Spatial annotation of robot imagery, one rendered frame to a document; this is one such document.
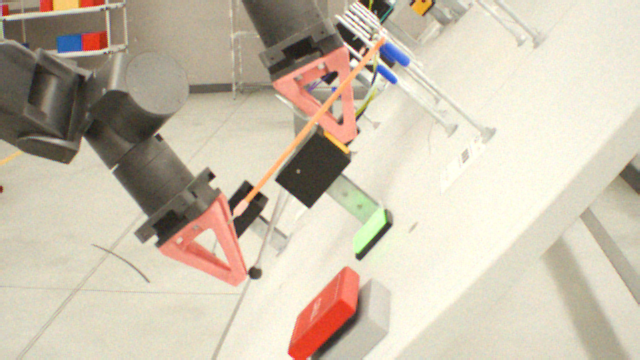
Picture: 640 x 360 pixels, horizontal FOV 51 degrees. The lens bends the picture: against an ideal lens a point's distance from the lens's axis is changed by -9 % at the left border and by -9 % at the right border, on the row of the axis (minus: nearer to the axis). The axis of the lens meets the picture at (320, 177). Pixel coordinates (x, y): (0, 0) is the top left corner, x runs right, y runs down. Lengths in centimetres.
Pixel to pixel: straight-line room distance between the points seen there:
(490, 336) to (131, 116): 63
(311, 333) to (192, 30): 792
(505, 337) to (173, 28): 753
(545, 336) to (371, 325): 65
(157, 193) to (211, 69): 767
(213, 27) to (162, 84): 765
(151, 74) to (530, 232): 34
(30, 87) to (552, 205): 44
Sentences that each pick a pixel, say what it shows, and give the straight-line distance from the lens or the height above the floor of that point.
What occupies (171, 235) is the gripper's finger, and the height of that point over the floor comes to 108.
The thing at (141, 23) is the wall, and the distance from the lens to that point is 845.
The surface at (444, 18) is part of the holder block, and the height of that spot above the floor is 121.
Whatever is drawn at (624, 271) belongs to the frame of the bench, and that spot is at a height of 80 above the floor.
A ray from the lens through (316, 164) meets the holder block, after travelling 62.
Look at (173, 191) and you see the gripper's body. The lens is 64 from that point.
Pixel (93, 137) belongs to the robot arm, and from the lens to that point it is 65.
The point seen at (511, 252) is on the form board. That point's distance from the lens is 36.
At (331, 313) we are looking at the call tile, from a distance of 41.
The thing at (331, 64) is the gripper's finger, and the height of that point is 122.
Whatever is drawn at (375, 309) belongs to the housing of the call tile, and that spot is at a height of 111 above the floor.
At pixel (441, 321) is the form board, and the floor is 112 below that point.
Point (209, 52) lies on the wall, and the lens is 827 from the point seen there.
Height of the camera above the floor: 130
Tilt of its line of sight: 16 degrees down
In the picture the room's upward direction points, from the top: 2 degrees counter-clockwise
